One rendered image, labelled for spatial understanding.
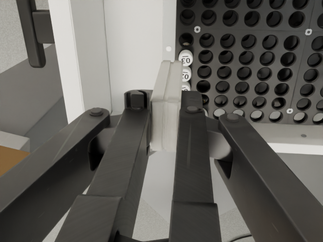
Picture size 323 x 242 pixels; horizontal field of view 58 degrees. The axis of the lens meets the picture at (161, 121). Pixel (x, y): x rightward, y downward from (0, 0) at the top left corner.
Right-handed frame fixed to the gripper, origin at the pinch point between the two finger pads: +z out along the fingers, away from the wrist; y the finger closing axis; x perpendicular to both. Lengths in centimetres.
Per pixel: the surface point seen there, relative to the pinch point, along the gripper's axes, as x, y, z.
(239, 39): 1.7, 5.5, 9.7
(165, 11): 3.2, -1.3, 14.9
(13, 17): -11, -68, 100
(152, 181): -87, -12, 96
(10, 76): -20, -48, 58
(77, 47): 1.2, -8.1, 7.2
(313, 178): -25.1, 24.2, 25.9
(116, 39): 0.0, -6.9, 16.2
